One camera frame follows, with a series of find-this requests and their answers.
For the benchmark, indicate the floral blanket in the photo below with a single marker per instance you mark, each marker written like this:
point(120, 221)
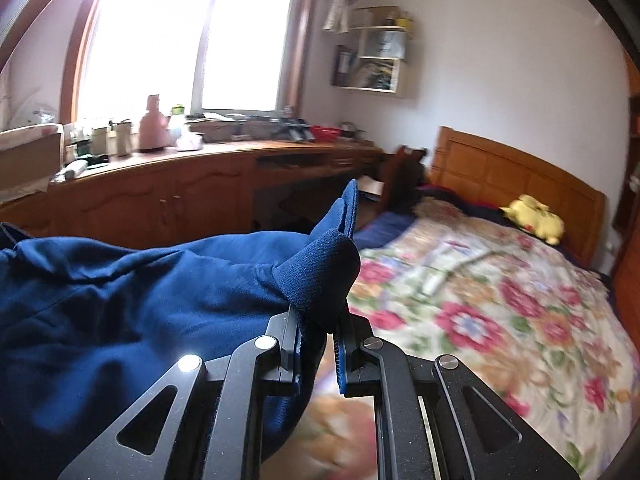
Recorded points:
point(500, 320)

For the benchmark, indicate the wooden chair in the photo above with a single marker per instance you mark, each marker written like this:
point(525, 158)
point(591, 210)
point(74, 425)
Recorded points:
point(400, 180)

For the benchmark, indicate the black device on stand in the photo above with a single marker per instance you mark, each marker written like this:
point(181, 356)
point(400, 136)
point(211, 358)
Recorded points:
point(292, 129)

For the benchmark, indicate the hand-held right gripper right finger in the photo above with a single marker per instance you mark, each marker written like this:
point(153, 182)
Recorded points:
point(341, 362)

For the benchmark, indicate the wooden bed headboard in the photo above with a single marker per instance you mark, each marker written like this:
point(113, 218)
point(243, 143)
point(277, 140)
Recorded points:
point(500, 170)

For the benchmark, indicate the yellow plush toy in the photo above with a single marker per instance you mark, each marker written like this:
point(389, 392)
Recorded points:
point(537, 220)

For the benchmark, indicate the pink bottle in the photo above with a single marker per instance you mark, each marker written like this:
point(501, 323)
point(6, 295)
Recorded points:
point(152, 127)

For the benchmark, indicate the long wooden desk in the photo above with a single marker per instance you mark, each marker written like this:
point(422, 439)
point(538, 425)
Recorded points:
point(150, 195)

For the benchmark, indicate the white plastic bag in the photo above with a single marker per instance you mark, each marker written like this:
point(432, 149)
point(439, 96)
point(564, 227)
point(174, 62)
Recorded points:
point(32, 110)

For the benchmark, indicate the black binder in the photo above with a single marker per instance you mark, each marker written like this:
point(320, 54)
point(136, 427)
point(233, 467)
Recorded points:
point(342, 66)

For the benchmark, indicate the cardboard box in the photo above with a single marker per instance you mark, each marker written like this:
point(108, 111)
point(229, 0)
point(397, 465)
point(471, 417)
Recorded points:
point(25, 160)

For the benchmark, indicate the large window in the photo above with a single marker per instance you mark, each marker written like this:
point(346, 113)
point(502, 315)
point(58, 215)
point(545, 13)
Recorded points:
point(150, 35)

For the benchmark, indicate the red basket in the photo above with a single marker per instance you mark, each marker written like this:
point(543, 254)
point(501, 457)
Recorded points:
point(325, 134)

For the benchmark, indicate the green lid bottle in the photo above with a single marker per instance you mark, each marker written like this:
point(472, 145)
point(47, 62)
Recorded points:
point(178, 117)

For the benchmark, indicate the wooden louvred wardrobe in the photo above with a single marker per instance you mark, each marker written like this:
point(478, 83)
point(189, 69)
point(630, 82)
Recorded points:
point(627, 260)

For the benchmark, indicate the blue suit jacket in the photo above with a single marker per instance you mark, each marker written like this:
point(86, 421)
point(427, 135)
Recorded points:
point(150, 300)

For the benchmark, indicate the grey paper bag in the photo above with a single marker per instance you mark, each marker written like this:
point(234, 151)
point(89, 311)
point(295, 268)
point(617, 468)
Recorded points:
point(387, 44)

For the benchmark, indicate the white wall shelf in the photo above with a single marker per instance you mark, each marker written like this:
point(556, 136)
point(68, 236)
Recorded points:
point(400, 77)

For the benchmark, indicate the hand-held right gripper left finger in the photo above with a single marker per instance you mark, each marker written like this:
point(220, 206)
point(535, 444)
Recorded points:
point(285, 342)

